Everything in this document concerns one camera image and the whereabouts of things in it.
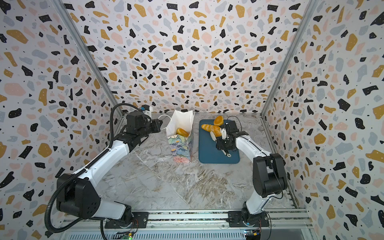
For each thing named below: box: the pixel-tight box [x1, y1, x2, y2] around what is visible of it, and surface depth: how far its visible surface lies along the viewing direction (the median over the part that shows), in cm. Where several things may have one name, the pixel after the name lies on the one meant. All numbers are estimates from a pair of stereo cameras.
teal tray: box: [198, 119, 240, 164], surface depth 102 cm
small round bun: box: [213, 115, 224, 127], surface depth 114 cm
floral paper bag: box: [166, 109, 196, 163], surface depth 88 cm
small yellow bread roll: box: [176, 127, 190, 138], surface depth 99 cm
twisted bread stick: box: [201, 124, 218, 135], surface depth 111 cm
